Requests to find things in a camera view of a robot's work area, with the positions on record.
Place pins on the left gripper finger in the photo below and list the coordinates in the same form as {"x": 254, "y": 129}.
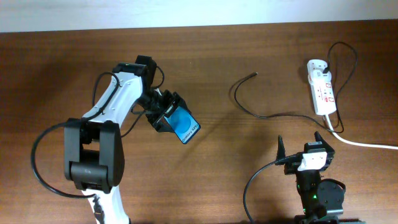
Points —
{"x": 161, "y": 125}
{"x": 179, "y": 101}

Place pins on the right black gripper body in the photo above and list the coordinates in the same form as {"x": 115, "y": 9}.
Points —
{"x": 292, "y": 168}

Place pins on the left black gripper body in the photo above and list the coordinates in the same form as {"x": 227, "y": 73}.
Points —
{"x": 156, "y": 104}

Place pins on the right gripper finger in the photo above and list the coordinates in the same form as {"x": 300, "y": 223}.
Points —
{"x": 280, "y": 149}
{"x": 319, "y": 138}

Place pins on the blue screen smartphone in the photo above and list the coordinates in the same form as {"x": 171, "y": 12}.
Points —
{"x": 183, "y": 124}

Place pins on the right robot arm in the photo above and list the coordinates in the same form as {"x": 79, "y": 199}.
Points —
{"x": 322, "y": 199}

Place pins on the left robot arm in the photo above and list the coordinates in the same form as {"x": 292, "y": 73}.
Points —
{"x": 94, "y": 156}

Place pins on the white USB charger plug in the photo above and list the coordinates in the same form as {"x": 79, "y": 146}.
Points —
{"x": 318, "y": 76}

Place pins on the white power strip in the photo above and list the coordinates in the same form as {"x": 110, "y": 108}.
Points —
{"x": 322, "y": 93}

